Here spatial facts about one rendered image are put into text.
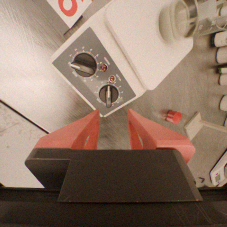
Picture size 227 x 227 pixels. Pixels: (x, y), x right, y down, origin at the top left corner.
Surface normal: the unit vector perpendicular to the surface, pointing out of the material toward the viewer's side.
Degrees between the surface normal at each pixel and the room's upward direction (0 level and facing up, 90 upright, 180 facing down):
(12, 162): 0
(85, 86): 30
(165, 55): 0
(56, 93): 0
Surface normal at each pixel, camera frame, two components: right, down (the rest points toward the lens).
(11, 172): 0.43, 0.27
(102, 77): 0.03, 0.58
